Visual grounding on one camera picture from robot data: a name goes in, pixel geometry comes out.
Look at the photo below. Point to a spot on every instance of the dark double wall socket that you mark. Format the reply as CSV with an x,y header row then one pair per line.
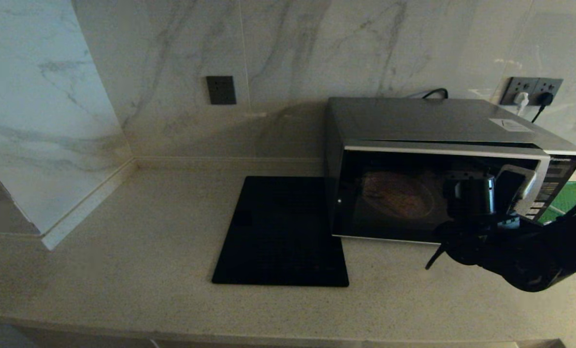
x,y
534,84

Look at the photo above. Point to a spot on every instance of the silver microwave oven body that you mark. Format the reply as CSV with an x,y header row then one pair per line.
x,y
413,116

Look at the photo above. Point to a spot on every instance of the dark single wall socket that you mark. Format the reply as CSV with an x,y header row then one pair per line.
x,y
222,90

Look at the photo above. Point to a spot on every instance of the white warning sticker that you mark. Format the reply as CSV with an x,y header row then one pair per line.
x,y
511,124

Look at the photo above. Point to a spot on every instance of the white power plug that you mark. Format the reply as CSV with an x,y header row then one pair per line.
x,y
522,101

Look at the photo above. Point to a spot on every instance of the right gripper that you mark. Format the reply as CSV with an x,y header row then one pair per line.
x,y
509,191

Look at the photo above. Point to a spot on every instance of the green plastic tray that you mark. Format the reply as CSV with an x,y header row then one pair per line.
x,y
570,198

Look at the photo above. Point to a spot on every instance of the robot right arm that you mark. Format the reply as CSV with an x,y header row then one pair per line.
x,y
520,256

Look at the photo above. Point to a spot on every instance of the purple plate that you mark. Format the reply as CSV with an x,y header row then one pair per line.
x,y
396,194

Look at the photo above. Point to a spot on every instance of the black induction cooktop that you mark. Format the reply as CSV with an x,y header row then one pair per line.
x,y
278,232

